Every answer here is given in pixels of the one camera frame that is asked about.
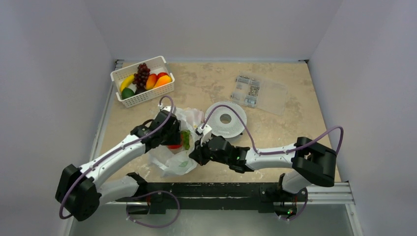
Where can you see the white filament spool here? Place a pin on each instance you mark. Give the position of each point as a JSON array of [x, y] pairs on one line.
[[224, 120]]

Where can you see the white plastic bag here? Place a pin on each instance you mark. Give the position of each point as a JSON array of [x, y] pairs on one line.
[[176, 162]]

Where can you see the clear plastic screw box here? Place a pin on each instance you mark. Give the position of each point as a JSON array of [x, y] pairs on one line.
[[255, 91]]

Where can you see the fake red fruit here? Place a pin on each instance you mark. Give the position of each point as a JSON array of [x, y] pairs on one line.
[[174, 146]]

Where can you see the white plastic basket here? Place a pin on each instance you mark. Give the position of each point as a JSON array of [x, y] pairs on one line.
[[156, 65]]

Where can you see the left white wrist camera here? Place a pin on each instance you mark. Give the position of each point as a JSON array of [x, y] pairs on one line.
[[168, 108]]

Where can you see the fake purple grapes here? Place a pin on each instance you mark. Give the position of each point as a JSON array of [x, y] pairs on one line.
[[141, 76]]

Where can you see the fake orange mango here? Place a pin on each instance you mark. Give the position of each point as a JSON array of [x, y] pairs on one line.
[[151, 81]]

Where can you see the fake yellow banana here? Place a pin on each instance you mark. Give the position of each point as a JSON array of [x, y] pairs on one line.
[[127, 81]]

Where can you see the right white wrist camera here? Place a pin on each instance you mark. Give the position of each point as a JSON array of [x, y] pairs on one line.
[[204, 131]]

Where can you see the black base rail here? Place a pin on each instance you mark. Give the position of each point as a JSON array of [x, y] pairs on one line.
[[263, 197]]

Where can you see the fake orange fruit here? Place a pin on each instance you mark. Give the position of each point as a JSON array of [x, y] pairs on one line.
[[163, 80]]

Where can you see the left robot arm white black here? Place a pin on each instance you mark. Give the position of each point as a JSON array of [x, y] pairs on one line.
[[82, 190]]

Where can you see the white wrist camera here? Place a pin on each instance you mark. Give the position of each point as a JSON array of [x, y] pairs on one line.
[[168, 108], [204, 131]]

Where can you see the fake green grapes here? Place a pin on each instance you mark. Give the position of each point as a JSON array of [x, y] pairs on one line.
[[185, 139]]

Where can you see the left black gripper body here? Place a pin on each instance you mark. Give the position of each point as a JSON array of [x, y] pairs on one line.
[[171, 136]]

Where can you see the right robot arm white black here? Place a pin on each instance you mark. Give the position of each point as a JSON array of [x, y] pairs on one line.
[[311, 163]]

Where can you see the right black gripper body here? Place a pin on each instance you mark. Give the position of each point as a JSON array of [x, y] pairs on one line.
[[202, 152]]

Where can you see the fake red peach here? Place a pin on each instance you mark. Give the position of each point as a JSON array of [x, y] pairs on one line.
[[161, 74]]

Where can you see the fake green avocado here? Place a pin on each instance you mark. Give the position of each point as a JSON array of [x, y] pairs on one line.
[[127, 93]]

